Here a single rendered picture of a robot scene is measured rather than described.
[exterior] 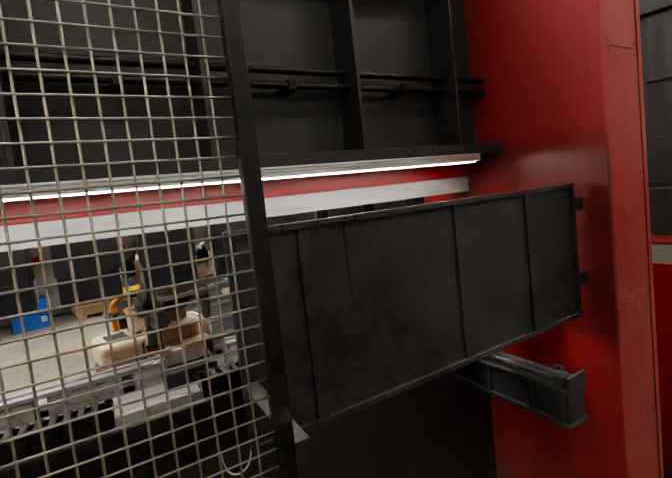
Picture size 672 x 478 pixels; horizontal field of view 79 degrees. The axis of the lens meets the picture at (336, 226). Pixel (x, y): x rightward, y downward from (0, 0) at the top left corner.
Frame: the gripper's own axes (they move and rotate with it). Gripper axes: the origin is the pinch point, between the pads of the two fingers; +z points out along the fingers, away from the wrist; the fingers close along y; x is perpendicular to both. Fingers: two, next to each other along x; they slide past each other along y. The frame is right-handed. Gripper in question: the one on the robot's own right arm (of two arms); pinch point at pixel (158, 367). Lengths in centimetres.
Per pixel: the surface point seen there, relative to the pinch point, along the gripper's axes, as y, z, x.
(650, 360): 75, 27, 160
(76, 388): 49, -4, -16
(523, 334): 79, 6, 105
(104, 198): 60, -51, -4
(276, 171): 75, -51, 40
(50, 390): 50, -5, -22
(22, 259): 60, -38, -23
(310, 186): 52, -52, 56
